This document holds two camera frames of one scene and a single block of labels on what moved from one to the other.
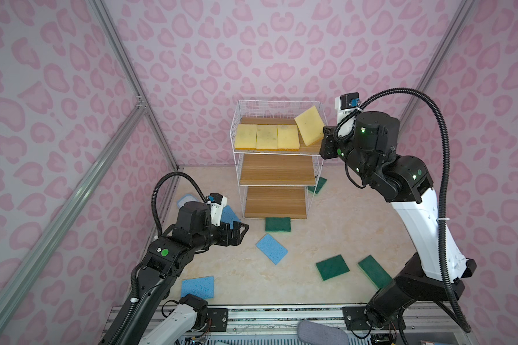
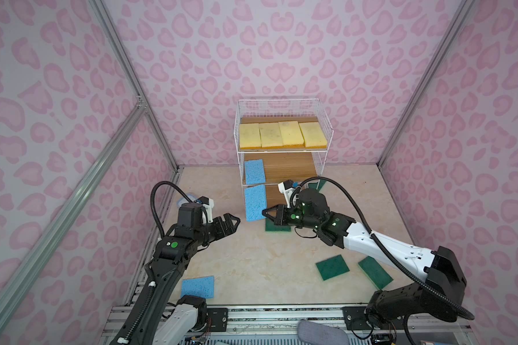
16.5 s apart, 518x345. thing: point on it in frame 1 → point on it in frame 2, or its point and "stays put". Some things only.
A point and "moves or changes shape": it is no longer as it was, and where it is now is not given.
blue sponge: x=202 y=287 stays put
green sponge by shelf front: x=278 y=224 stays put
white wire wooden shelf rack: x=277 y=145 stays put
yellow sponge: x=246 y=136 moves or changes shape
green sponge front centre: x=332 y=267 stays put
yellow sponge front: x=267 y=136 stays put
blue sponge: x=229 y=216 moves or changes shape
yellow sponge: x=310 y=126 moves or changes shape
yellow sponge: x=288 y=137 moves or changes shape
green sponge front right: x=375 y=272 stays put
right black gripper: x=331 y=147 → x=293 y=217
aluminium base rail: x=280 y=325 stays put
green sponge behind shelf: x=320 y=184 stays put
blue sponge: x=272 y=249 → x=254 y=171
